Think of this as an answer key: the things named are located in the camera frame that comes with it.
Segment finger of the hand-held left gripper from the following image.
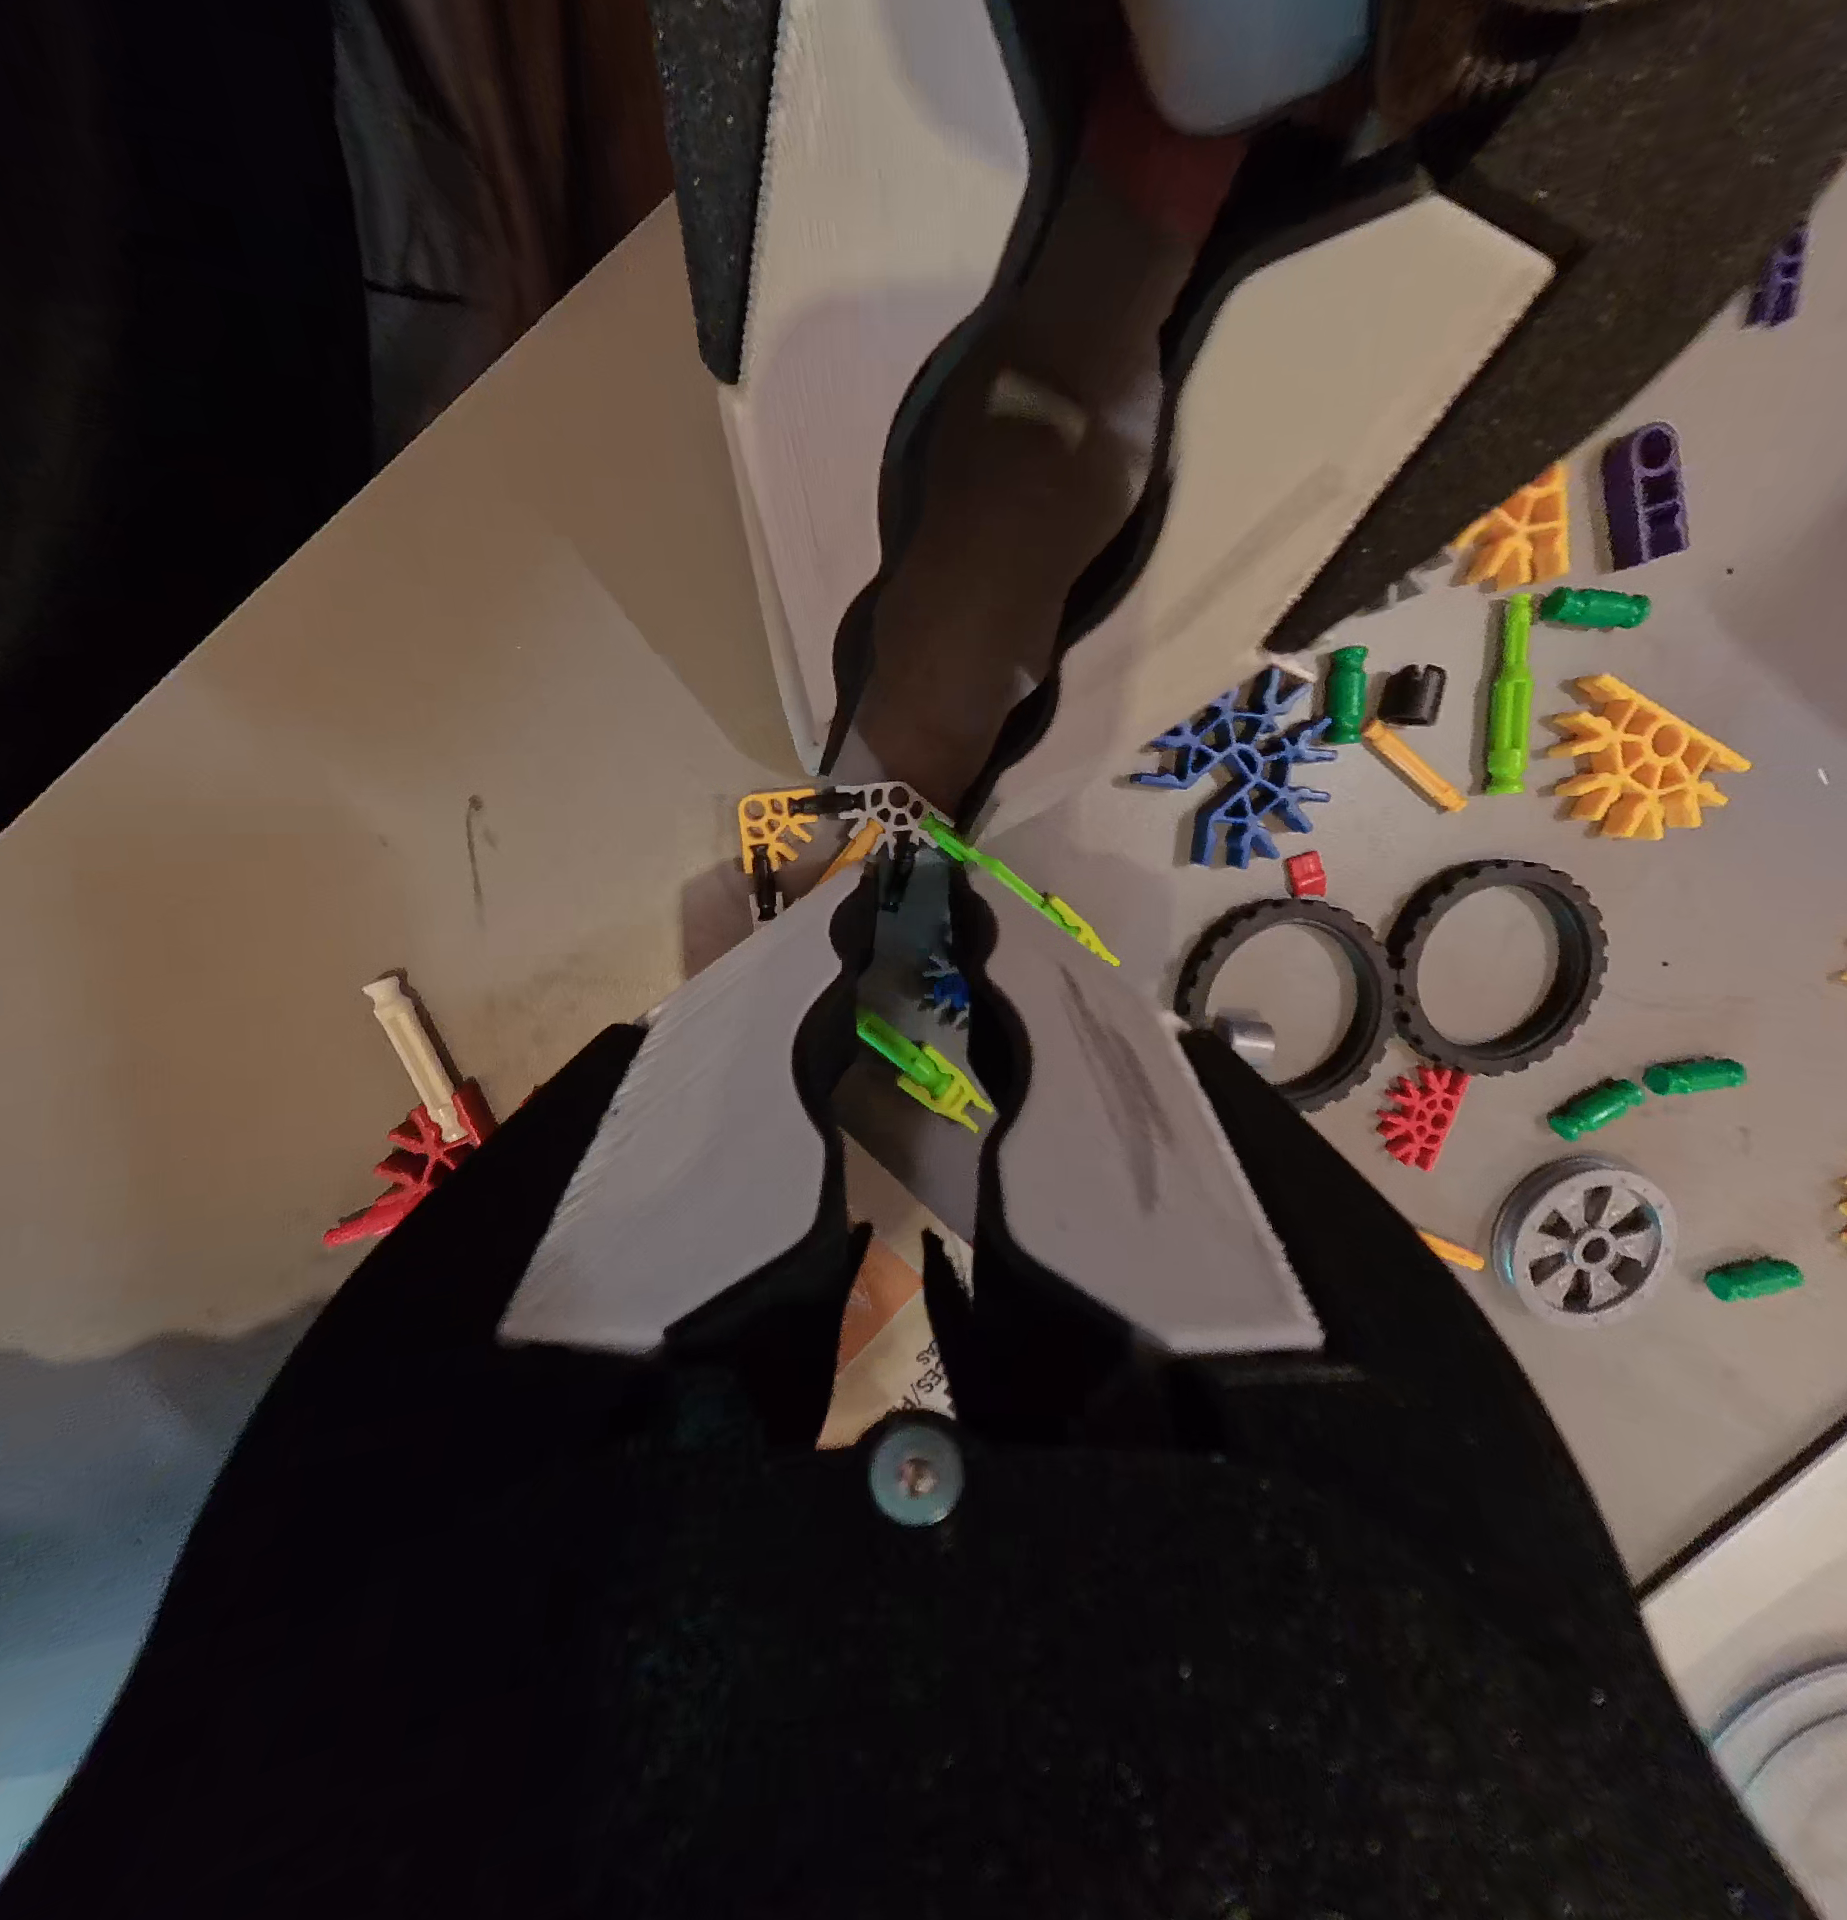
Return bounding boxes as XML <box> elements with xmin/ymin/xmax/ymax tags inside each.
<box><xmin>718</xmin><ymin>0</ymin><xmax>1052</xmax><ymax>782</ymax></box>
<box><xmin>954</xmin><ymin>191</ymin><xmax>1557</xmax><ymax>841</ymax></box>

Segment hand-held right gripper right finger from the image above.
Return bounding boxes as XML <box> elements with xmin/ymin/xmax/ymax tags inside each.
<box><xmin>946</xmin><ymin>862</ymin><xmax>1327</xmax><ymax>1359</ymax></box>

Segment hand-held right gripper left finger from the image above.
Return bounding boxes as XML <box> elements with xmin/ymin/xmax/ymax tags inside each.
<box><xmin>496</xmin><ymin>862</ymin><xmax>880</xmax><ymax>1355</ymax></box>

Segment green rod with lime clip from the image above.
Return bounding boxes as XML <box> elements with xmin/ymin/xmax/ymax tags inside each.
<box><xmin>924</xmin><ymin>816</ymin><xmax>1124</xmax><ymax>970</ymax></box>
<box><xmin>856</xmin><ymin>1007</ymin><xmax>998</xmax><ymax>1133</ymax></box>

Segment yellow grey connector rod assembly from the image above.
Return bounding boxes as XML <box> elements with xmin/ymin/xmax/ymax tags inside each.
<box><xmin>736</xmin><ymin>775</ymin><xmax>956</xmax><ymax>923</ymax></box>

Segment purple connector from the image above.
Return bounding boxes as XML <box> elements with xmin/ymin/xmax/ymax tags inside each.
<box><xmin>1745</xmin><ymin>224</ymin><xmax>1813</xmax><ymax>332</ymax></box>
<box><xmin>1601</xmin><ymin>421</ymin><xmax>1693</xmax><ymax>575</ymax></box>

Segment black rubber tire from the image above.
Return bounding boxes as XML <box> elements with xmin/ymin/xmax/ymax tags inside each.
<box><xmin>1170</xmin><ymin>894</ymin><xmax>1389</xmax><ymax>1112</ymax></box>
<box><xmin>1383</xmin><ymin>854</ymin><xmax>1609</xmax><ymax>1078</ymax></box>

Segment red fan connector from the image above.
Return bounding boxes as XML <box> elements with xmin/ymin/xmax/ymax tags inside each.
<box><xmin>320</xmin><ymin>1079</ymin><xmax>498</xmax><ymax>1251</ymax></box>
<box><xmin>1373</xmin><ymin>1064</ymin><xmax>1471</xmax><ymax>1171</ymax></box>

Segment light green rod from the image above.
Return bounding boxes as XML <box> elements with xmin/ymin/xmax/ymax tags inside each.
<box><xmin>1481</xmin><ymin>591</ymin><xmax>1537</xmax><ymax>797</ymax></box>

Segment large blue connector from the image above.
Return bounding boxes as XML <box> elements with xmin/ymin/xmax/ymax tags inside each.
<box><xmin>1130</xmin><ymin>664</ymin><xmax>1337</xmax><ymax>872</ymax></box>

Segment grey wheel hub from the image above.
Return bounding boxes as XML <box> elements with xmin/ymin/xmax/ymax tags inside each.
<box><xmin>1493</xmin><ymin>1153</ymin><xmax>1681</xmax><ymax>1326</ymax></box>

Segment person's black garment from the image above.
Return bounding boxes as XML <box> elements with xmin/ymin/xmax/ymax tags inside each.
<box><xmin>0</xmin><ymin>0</ymin><xmax>370</xmax><ymax>872</ymax></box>

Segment grey round disc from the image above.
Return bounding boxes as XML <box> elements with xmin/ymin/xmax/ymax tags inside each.
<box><xmin>1709</xmin><ymin>1649</ymin><xmax>1847</xmax><ymax>1862</ymax></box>

